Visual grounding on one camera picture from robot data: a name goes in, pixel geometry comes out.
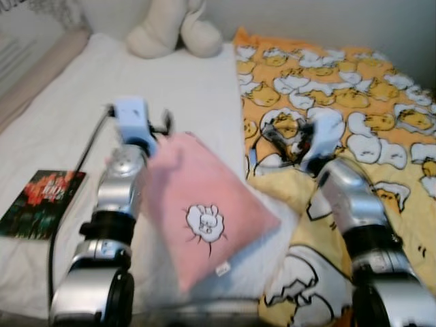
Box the pink pillow with cartoon print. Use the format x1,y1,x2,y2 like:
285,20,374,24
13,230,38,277
139,132,282,294

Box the dark book with red cover art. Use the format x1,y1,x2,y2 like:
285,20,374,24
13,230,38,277
0,170,88,240

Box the white quilted mattress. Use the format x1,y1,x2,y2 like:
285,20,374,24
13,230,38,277
0,33,302,321

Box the yellow cartoon print blanket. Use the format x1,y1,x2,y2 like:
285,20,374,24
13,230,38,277
233,27,436,327

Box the cream plush toy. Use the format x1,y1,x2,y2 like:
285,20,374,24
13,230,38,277
125,0,224,59

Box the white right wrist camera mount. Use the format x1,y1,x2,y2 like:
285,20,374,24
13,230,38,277
302,109,347,175

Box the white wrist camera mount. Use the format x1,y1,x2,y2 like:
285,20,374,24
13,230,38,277
302,109,347,175
112,96,151,145

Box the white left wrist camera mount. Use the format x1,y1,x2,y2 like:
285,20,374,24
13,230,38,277
112,96,151,145

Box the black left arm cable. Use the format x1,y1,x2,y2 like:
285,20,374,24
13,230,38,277
46,104,115,304

